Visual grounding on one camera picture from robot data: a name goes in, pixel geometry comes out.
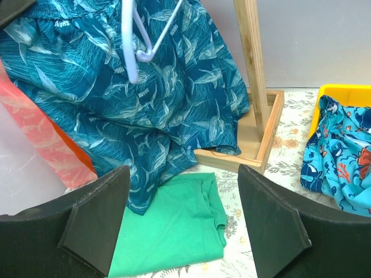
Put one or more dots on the light blue patterned shorts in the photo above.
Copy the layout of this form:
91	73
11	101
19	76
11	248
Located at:
336	159

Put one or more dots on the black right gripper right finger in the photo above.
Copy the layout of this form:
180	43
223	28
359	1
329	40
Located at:
294	236

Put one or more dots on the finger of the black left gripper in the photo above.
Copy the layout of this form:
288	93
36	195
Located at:
11	9

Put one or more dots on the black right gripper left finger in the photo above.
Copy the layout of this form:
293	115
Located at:
71	236

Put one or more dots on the green folded cloth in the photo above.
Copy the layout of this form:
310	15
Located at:
183	225

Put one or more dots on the yellow plastic bin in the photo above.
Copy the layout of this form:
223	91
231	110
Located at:
350	95

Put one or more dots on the dark blue shark shorts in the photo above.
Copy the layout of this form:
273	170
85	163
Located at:
67	57

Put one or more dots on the pink patterned shorts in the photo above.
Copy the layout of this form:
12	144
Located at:
40	132

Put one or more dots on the orange shorts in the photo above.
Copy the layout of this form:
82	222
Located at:
79	152

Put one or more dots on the wooden clothes rack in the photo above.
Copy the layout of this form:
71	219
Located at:
256	129

